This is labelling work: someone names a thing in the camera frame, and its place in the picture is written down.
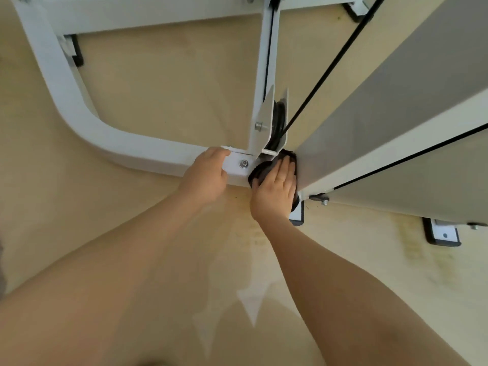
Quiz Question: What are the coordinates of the person's left hand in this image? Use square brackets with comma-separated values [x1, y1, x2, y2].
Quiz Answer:
[177, 146, 231, 204]

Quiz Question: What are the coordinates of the person's right hand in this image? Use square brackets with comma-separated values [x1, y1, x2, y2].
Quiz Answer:
[250, 156, 298, 222]

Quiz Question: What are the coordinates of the dark grey cleaning cloth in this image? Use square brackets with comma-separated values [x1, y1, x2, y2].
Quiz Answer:
[248, 149, 302, 212]

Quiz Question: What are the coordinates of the white gym machine frame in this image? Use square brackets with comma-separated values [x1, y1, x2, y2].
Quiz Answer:
[7, 0, 488, 248]

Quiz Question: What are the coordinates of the person's left forearm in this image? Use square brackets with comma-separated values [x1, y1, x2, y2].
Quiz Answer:
[0, 190, 226, 366]

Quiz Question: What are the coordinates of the person's right forearm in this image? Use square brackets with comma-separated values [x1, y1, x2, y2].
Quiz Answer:
[259, 211, 472, 366]

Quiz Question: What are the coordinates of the black steel machine cable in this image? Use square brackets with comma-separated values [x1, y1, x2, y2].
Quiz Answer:
[282, 0, 388, 138]

